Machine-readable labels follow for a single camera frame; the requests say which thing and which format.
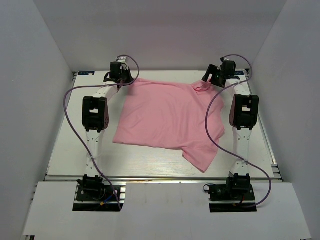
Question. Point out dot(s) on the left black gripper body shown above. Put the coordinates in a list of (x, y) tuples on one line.
[(124, 78)]

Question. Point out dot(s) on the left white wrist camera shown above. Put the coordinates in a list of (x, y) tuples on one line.
[(123, 61)]

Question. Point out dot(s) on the aluminium table front rail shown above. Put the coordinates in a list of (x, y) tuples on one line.
[(143, 179)]

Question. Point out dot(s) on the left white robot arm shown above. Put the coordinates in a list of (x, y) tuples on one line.
[(95, 112)]

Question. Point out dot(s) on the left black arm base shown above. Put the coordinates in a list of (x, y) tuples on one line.
[(94, 195)]

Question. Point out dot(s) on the left blue table label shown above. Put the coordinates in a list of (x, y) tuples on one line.
[(86, 73)]

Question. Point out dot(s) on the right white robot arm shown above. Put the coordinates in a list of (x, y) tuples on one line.
[(243, 115)]

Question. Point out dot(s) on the pink t shirt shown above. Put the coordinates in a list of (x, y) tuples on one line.
[(175, 116)]

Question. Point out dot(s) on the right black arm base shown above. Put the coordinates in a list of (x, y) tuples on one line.
[(235, 196)]

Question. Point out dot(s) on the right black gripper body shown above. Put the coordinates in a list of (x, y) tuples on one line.
[(211, 78)]

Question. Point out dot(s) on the right blue table label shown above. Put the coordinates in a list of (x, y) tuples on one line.
[(239, 73)]

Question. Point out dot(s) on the blue table label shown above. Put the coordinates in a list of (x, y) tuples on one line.
[(86, 73), (239, 73)]

